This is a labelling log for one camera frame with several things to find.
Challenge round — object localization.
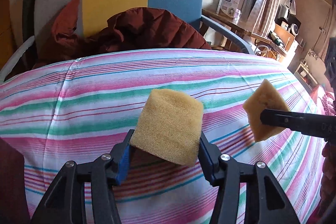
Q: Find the striped bed sheet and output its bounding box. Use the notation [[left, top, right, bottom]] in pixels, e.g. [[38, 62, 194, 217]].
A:
[[1, 49, 325, 223]]

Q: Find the wooden side desk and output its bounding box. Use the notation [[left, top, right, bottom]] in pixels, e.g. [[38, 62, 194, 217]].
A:
[[201, 9, 272, 54]]

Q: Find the yellow sponge block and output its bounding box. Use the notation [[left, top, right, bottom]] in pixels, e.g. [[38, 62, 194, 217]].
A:
[[130, 89, 203, 166]]

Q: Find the white appliance box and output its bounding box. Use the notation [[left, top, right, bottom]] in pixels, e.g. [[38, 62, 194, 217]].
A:
[[216, 0, 240, 19]]

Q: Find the dark red down jacket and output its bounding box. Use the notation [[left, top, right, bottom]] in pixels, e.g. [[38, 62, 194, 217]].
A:
[[34, 0, 210, 68]]

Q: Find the floral sleeve forearm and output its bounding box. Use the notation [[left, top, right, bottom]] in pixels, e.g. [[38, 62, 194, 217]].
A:
[[316, 86, 335, 215]]

